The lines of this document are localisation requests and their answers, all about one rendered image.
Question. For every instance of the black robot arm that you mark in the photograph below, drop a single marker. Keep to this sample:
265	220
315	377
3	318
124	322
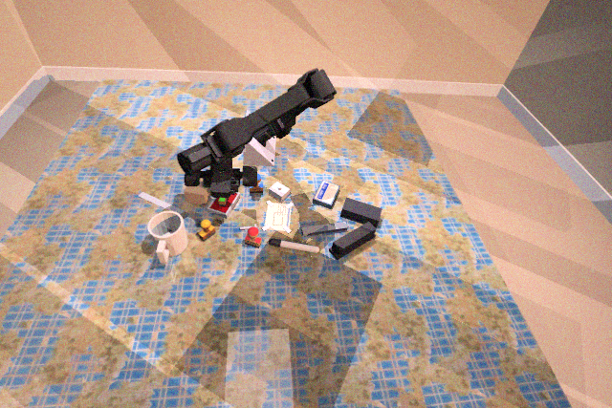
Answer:
276	118

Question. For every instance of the tan cube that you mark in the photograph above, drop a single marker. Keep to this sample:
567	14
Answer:
197	194

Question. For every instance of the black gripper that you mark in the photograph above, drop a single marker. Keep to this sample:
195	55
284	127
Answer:
249	175

